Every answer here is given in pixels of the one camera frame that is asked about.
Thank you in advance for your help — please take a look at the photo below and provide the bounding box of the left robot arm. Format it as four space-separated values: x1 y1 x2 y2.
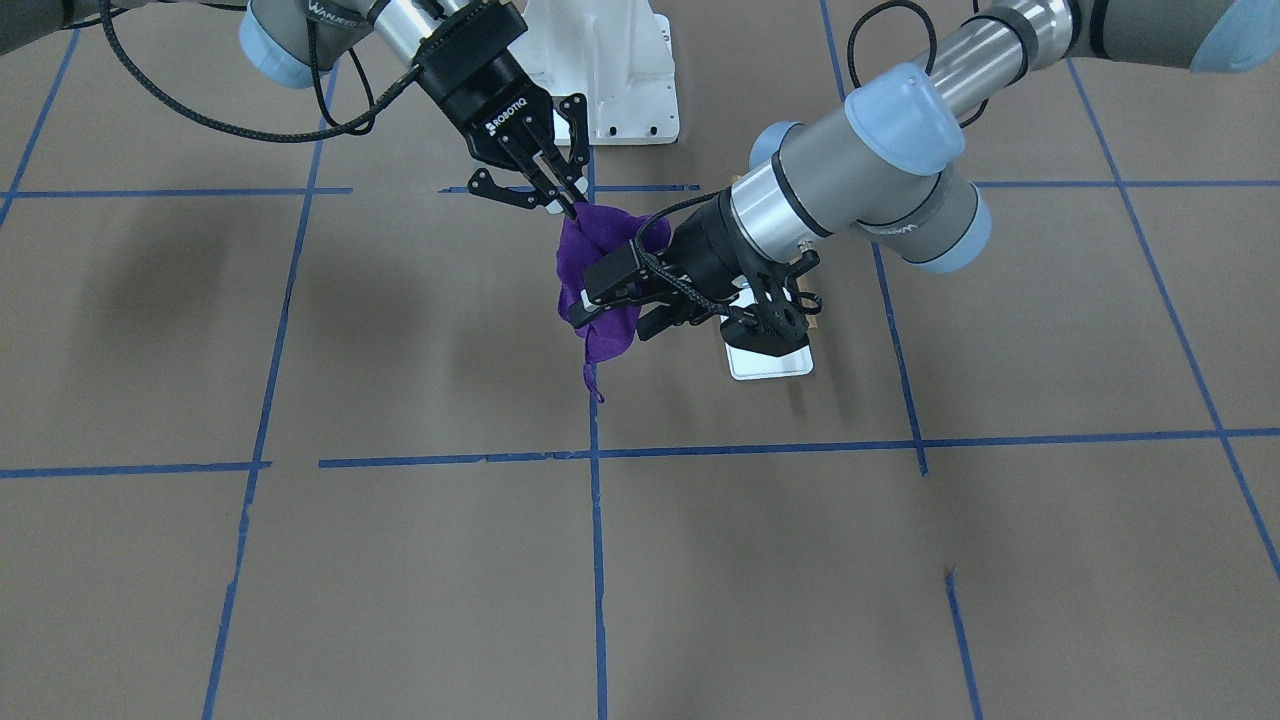
561 1 1277 357

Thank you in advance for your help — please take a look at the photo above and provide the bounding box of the white base wooden towel rack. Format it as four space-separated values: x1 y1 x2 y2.
721 170 826 380

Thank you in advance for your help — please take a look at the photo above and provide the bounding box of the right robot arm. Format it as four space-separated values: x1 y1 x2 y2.
3 1 589 218

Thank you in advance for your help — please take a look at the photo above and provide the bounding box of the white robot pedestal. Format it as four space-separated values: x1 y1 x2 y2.
511 1 681 147

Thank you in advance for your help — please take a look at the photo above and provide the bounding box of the purple towel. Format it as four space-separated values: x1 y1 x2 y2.
556 202 652 404

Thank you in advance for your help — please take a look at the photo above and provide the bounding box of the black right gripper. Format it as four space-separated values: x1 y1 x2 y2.
413 1 591 220

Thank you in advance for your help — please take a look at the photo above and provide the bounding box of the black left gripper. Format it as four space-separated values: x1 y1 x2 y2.
580 192 760 342

